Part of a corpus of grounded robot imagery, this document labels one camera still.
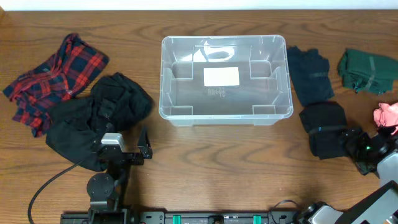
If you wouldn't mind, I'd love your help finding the white label in bin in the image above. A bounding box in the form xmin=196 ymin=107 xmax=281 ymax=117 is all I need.
xmin=203 ymin=67 xmax=239 ymax=86

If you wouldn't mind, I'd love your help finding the clear plastic storage bin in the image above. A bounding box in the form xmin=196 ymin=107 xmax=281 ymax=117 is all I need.
xmin=159 ymin=35 xmax=294 ymax=126

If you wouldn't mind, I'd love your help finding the pink cloth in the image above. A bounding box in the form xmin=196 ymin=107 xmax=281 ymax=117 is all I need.
xmin=373 ymin=103 xmax=397 ymax=136

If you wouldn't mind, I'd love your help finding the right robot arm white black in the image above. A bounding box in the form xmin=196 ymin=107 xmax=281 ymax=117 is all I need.
xmin=297 ymin=126 xmax=397 ymax=224

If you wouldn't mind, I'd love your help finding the black crumpled garment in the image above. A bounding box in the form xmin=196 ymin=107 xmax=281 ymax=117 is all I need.
xmin=46 ymin=73 xmax=153 ymax=172

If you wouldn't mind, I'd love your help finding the red navy plaid shirt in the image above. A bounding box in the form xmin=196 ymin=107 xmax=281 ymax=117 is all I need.
xmin=3 ymin=33 xmax=109 ymax=138

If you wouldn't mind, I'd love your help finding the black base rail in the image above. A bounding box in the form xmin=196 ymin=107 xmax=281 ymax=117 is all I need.
xmin=60 ymin=209 xmax=297 ymax=224

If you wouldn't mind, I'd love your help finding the dark green cloth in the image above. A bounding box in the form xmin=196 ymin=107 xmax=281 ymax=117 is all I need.
xmin=338 ymin=49 xmax=397 ymax=95

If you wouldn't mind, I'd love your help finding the black cloth bundle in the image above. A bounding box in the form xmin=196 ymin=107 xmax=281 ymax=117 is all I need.
xmin=299 ymin=101 xmax=348 ymax=160

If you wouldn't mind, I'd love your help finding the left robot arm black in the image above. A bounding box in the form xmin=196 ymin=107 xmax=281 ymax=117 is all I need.
xmin=86 ymin=127 xmax=153 ymax=212

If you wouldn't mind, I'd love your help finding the dark navy cloth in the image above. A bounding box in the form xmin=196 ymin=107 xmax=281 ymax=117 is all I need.
xmin=287 ymin=46 xmax=334 ymax=107

